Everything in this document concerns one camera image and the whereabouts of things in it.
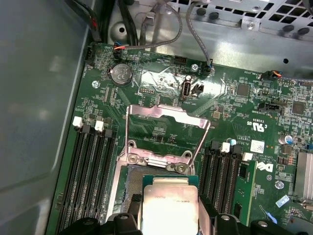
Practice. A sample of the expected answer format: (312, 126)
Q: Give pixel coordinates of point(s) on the black PC case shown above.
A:
(36, 98)

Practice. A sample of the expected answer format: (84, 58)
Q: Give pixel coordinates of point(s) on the CPU socket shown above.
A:
(134, 181)

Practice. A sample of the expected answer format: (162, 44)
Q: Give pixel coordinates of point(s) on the silver topped green CPU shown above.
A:
(168, 210)

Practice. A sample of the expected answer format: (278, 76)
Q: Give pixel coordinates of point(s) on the RAM slot black clips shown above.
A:
(208, 171)
(82, 183)
(104, 183)
(231, 171)

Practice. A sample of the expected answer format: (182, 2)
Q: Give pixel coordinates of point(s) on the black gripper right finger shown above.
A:
(210, 220)

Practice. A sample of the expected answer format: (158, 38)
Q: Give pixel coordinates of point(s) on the metal socket cover frame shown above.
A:
(151, 110)

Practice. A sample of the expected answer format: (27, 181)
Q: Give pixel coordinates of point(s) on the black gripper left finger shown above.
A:
(134, 220)

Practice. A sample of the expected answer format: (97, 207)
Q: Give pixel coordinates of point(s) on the silver finned chipset heatsink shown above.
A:
(304, 176)

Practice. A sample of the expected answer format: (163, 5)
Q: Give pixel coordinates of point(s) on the green RAM stick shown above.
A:
(244, 191)

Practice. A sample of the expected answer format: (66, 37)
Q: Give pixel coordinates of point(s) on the silver perforated drive cage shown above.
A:
(264, 24)

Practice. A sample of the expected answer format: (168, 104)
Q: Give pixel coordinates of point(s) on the silver coin cell battery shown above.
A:
(122, 74)

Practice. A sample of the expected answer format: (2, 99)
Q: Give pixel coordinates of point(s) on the silver internal USB port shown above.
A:
(185, 90)

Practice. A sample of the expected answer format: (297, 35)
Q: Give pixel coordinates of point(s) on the green motherboard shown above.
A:
(269, 147)

